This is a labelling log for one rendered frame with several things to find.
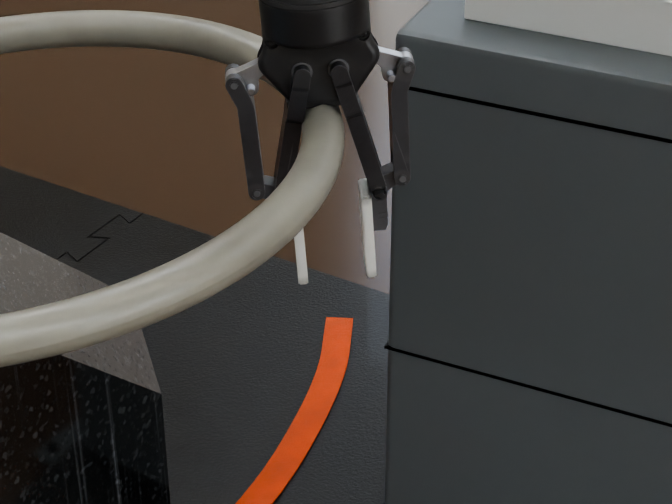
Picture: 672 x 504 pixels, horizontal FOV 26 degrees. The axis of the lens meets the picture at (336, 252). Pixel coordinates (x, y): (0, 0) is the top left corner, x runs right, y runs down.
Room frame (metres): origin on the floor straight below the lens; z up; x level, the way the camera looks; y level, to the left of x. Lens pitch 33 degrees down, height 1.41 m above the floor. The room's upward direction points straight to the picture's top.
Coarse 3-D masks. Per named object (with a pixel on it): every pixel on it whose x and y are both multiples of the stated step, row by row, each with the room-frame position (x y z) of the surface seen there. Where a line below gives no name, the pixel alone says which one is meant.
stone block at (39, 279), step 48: (0, 240) 1.04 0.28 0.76; (0, 288) 0.98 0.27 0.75; (48, 288) 1.05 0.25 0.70; (96, 288) 1.14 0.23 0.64; (0, 384) 0.92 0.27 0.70; (48, 384) 0.96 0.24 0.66; (96, 384) 1.02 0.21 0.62; (144, 384) 1.08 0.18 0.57; (0, 432) 0.91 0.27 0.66; (48, 432) 0.96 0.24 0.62; (96, 432) 1.01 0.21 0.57; (144, 432) 1.07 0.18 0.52; (0, 480) 0.90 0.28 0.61; (48, 480) 0.95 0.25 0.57; (96, 480) 1.00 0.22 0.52; (144, 480) 1.06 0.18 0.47
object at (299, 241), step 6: (300, 234) 0.91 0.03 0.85; (294, 240) 0.91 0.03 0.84; (300, 240) 0.91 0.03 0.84; (300, 246) 0.91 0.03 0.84; (300, 252) 0.91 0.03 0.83; (300, 258) 0.91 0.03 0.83; (300, 264) 0.91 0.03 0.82; (306, 264) 0.91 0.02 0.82; (300, 270) 0.91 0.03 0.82; (306, 270) 0.91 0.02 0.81; (300, 276) 0.91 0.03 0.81; (306, 276) 0.91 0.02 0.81; (300, 282) 0.91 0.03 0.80; (306, 282) 0.91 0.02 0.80
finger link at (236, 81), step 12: (228, 84) 0.91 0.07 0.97; (240, 84) 0.91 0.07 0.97; (240, 96) 0.91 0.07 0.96; (252, 96) 0.92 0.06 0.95; (240, 108) 0.91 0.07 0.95; (252, 108) 0.91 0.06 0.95; (240, 120) 0.91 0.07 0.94; (252, 120) 0.91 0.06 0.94; (240, 132) 0.91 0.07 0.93; (252, 132) 0.91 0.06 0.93; (252, 144) 0.91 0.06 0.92; (252, 156) 0.91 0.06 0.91; (252, 168) 0.91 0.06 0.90; (252, 180) 0.91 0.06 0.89; (252, 192) 0.91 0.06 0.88; (264, 192) 0.91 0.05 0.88
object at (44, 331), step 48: (0, 48) 1.11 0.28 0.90; (192, 48) 1.07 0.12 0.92; (240, 48) 1.04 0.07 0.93; (336, 144) 0.87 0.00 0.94; (288, 192) 0.80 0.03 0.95; (240, 240) 0.74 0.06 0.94; (288, 240) 0.77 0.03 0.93; (144, 288) 0.70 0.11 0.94; (192, 288) 0.71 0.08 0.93; (0, 336) 0.66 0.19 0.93; (48, 336) 0.66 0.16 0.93; (96, 336) 0.67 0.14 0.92
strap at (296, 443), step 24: (336, 336) 1.92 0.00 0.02; (336, 360) 1.85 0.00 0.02; (312, 384) 1.79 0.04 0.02; (336, 384) 1.79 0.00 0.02; (312, 408) 1.73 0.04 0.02; (288, 432) 1.68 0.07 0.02; (312, 432) 1.68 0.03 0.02; (288, 456) 1.62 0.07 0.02; (264, 480) 1.57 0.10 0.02; (288, 480) 1.57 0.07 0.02
